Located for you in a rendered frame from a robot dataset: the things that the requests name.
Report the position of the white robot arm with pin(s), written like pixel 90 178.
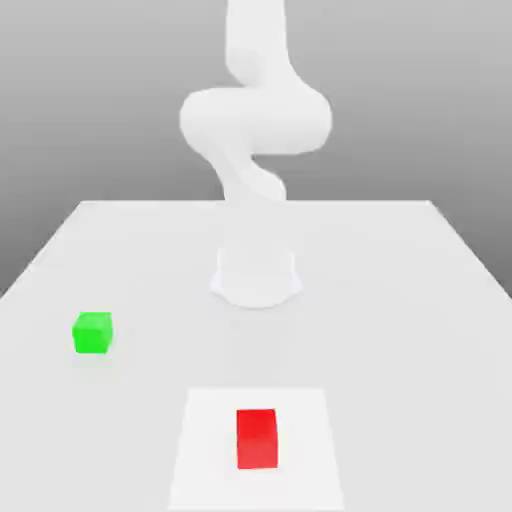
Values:
pixel 256 120

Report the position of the small green cube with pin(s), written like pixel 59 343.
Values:
pixel 92 333

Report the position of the small red cube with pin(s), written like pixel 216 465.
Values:
pixel 256 439

